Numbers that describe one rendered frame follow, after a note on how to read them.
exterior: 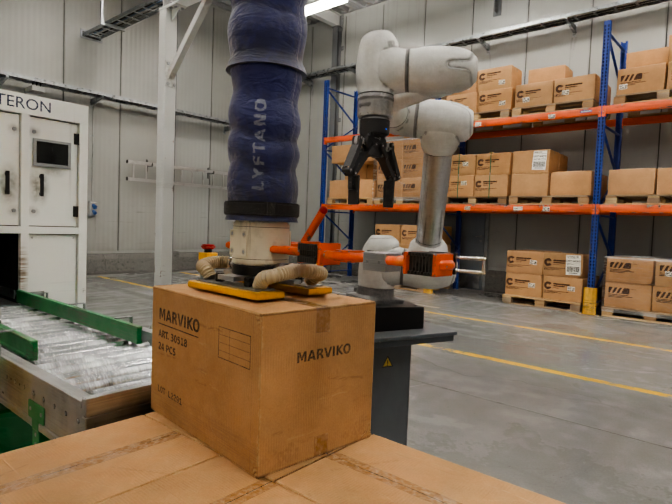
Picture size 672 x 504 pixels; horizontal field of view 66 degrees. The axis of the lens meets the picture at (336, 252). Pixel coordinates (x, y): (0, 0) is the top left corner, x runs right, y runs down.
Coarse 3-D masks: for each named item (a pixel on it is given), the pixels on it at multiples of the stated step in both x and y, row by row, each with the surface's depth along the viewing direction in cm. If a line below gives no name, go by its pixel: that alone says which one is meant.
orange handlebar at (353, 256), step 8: (272, 248) 147; (280, 248) 145; (288, 248) 143; (296, 248) 141; (328, 256) 132; (336, 256) 130; (344, 256) 128; (352, 256) 127; (360, 256) 125; (392, 256) 119; (400, 256) 122; (392, 264) 119; (400, 264) 117; (440, 264) 110; (448, 264) 110
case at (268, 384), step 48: (192, 288) 160; (192, 336) 145; (240, 336) 127; (288, 336) 126; (336, 336) 138; (192, 384) 145; (240, 384) 127; (288, 384) 127; (336, 384) 139; (192, 432) 146; (240, 432) 128; (288, 432) 128; (336, 432) 140
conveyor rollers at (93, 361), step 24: (0, 312) 314; (24, 312) 316; (48, 336) 259; (72, 336) 259; (96, 336) 260; (48, 360) 217; (72, 360) 216; (96, 360) 223; (120, 360) 222; (144, 360) 221; (72, 384) 189; (96, 384) 188; (120, 384) 187
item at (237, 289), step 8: (192, 280) 157; (200, 280) 155; (208, 280) 155; (216, 280) 153; (224, 280) 154; (248, 280) 143; (200, 288) 153; (208, 288) 150; (216, 288) 147; (224, 288) 144; (232, 288) 142; (240, 288) 141; (248, 288) 140; (272, 288) 142; (240, 296) 139; (248, 296) 137; (256, 296) 134; (264, 296) 136; (272, 296) 138; (280, 296) 140
